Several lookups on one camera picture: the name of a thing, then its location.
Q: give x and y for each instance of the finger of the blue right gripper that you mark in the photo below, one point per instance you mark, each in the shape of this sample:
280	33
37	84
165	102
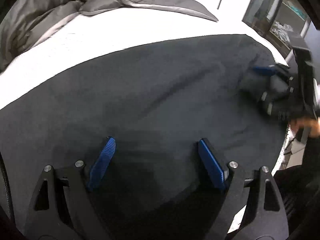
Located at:
265	71

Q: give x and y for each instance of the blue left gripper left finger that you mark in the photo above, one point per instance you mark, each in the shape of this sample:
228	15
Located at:
98	169

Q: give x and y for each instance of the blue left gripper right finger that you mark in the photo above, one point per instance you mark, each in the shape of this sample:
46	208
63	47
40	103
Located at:
215	164

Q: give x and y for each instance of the black pants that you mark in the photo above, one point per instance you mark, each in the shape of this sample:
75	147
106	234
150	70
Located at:
157	101

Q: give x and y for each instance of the person's right hand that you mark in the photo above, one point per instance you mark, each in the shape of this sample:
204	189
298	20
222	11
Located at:
305	122

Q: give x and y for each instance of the dark glass cabinet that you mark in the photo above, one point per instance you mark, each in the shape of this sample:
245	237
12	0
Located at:
274	19

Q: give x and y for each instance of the grey duvet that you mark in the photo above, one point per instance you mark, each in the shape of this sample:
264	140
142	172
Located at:
28	23

